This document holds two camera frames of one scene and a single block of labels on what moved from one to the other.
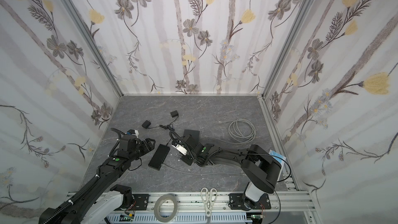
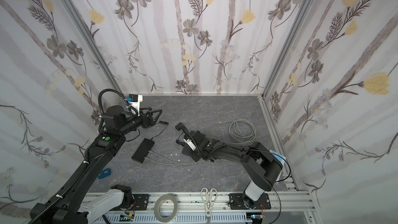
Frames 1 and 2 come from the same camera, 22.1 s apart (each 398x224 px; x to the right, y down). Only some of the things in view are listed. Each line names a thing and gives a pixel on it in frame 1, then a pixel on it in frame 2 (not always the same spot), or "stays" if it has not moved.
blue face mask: x=281 y=161 stays
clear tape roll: x=156 y=207 stays
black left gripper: x=145 y=144 → x=146 y=119
